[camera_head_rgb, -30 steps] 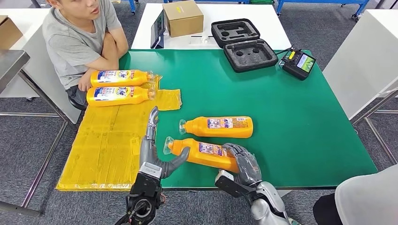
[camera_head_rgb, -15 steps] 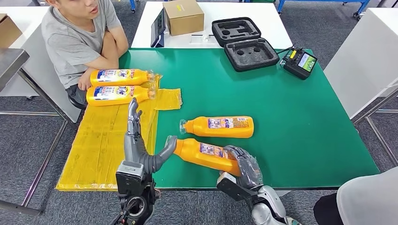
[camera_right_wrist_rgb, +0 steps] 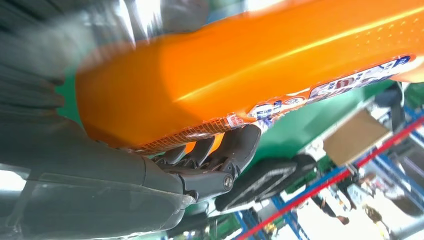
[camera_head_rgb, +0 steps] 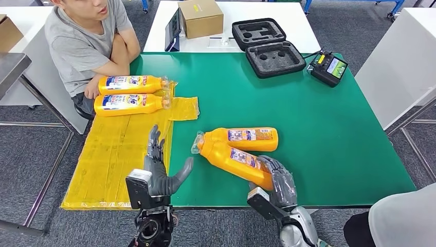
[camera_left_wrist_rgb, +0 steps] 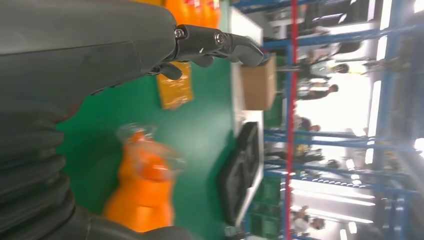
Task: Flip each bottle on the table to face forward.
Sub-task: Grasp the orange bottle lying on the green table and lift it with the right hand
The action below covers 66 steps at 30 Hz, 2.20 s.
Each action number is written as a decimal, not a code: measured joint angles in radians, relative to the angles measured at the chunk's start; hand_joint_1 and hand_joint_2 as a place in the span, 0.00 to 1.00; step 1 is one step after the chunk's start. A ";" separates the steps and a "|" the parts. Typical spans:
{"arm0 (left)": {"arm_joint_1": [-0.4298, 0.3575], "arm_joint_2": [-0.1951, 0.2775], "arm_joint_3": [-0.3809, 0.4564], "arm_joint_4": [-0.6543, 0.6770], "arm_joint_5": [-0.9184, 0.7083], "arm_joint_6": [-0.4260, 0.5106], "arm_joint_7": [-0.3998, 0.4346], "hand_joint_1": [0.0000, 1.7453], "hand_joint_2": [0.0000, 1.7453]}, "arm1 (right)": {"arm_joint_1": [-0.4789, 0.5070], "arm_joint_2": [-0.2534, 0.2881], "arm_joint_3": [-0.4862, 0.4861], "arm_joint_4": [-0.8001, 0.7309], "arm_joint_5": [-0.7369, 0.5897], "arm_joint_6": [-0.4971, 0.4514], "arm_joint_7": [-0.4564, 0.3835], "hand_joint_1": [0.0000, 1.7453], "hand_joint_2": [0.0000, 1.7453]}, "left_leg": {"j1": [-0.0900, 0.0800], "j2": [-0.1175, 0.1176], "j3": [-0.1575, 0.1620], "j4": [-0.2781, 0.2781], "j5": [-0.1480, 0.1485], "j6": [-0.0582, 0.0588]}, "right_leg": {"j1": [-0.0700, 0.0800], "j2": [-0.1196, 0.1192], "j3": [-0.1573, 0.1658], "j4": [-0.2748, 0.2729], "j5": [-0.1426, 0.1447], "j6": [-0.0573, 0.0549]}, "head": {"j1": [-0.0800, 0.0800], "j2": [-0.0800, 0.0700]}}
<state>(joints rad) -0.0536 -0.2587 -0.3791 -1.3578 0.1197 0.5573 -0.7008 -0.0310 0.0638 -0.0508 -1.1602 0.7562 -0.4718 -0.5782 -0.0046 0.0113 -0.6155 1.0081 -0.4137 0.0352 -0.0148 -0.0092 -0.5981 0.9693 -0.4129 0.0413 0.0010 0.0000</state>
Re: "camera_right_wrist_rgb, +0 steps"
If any green bin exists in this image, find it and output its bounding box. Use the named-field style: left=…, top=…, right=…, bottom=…
left=405, top=82, right=424, bottom=110
left=213, top=215, right=244, bottom=240

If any black foam-lined case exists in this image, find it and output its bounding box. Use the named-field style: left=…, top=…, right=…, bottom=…
left=214, top=153, right=319, bottom=213

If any red metal bar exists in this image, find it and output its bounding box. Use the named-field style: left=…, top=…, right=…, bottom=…
left=236, top=117, right=424, bottom=240

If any cardboard box with yellow label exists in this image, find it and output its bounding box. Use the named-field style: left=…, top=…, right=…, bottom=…
left=322, top=109, right=393, bottom=167

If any blue metal cart frame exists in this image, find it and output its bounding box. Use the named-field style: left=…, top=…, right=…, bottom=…
left=233, top=109, right=424, bottom=240

